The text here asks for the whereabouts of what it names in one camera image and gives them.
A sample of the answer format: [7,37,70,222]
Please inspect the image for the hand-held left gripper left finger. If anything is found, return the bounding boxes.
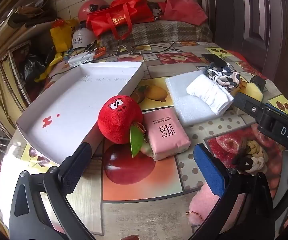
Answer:
[9,142,95,240]

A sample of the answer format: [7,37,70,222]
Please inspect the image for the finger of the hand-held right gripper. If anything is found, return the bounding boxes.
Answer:
[250,76,267,98]
[233,92,268,123]

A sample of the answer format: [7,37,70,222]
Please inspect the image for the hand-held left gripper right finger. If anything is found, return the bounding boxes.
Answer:
[193,143,277,240]

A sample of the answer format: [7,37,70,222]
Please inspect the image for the yellow sponge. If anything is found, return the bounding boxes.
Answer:
[245,81,264,102]

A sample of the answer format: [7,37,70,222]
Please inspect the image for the black and white scrunchie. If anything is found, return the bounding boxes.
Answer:
[205,64,240,89]

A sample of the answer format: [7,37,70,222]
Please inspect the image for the pink plush toy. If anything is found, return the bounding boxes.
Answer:
[185,182,247,227]

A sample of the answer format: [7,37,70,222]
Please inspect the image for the beige knotted rope toy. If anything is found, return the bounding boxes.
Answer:
[232,140,269,175]

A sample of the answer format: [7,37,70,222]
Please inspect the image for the pink tissue packet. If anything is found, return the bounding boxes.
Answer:
[143,107,192,161]

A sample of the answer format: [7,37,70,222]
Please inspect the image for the red apple plush toy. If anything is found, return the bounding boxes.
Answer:
[98,95,153,158]

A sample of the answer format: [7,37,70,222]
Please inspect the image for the white foam sheet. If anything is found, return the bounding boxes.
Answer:
[164,70,224,127]

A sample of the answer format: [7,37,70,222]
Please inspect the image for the white cardboard box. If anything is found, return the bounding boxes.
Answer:
[15,61,144,165]

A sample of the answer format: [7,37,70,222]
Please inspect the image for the white rolled towel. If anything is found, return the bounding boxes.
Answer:
[186,76,234,115]

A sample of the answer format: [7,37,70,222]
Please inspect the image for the black phone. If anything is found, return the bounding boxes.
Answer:
[201,53,228,68]

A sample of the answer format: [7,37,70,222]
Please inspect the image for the fruit print tablecloth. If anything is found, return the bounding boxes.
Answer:
[0,41,288,240]

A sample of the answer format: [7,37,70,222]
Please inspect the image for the purple panel door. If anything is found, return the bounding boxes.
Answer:
[191,0,288,110]

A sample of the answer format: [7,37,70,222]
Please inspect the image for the red plastic bag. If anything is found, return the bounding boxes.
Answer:
[159,0,208,26]

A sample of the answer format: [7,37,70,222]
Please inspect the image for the yellow cloth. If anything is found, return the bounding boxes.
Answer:
[34,52,65,83]

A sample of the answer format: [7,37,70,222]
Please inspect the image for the white power bank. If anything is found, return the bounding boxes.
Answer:
[68,54,96,67]

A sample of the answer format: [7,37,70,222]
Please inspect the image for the plaid covered box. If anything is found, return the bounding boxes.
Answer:
[100,20,213,52]

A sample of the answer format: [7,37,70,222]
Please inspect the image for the black plastic bag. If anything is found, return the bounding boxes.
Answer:
[22,57,46,80]

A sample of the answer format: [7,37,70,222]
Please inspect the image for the metal tube rack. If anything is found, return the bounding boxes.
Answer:
[0,22,32,142]

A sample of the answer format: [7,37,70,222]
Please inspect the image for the white helmet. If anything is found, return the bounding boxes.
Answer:
[72,27,97,50]

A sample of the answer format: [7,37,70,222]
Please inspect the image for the yellow bag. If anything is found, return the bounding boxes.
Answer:
[50,19,79,53]

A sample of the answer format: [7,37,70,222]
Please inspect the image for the wooden shelf boards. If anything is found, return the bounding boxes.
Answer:
[0,0,57,60]

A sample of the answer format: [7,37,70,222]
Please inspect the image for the red tote bag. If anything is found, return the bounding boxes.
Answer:
[86,0,156,40]

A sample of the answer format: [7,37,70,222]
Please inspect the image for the red helmet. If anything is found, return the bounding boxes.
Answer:
[78,0,109,22]

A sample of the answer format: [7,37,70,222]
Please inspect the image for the black cable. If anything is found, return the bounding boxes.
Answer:
[131,41,184,55]

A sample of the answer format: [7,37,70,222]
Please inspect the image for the metal wire stand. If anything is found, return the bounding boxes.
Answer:
[116,41,135,55]

